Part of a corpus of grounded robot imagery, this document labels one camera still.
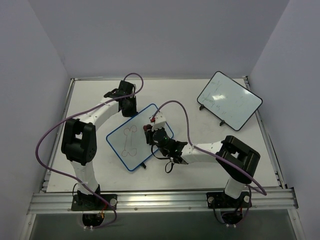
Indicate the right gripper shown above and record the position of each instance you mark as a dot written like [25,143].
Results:
[149,135]

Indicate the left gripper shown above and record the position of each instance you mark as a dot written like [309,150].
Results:
[130,110]

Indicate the blue framed whiteboard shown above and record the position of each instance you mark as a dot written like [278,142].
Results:
[128,141]

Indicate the red whiteboard eraser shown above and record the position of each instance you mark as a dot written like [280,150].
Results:
[147,127]

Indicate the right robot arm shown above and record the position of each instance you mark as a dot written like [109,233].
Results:
[238,159]

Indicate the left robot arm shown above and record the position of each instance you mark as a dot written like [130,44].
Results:
[79,141]

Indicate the black framed whiteboard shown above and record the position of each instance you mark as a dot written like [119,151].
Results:
[229,101]

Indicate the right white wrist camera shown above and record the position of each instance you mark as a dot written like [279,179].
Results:
[158,121]

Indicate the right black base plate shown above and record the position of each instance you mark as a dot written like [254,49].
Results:
[219,200]

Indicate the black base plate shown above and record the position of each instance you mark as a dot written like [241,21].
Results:
[219,200]
[82,202]

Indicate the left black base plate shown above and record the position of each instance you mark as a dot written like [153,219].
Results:
[82,202]

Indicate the aluminium front rail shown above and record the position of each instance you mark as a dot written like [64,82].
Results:
[160,202]

